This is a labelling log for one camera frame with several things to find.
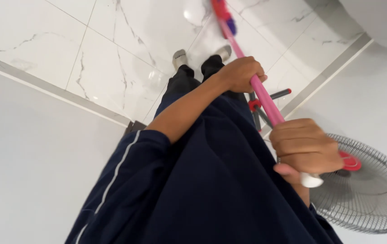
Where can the person's right hand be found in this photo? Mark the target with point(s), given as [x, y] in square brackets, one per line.
[315, 150]

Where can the navy long sleeve shirt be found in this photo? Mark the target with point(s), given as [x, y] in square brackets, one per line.
[213, 183]

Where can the person's left fingers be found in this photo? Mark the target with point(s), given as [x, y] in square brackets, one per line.
[252, 67]

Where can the grey sock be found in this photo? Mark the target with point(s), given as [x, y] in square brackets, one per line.
[224, 52]
[179, 58]

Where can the black trousers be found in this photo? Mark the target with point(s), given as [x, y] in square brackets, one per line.
[183, 83]

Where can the person's left hand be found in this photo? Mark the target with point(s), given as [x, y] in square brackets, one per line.
[237, 76]

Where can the grey standing fan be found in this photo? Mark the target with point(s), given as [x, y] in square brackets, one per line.
[369, 193]

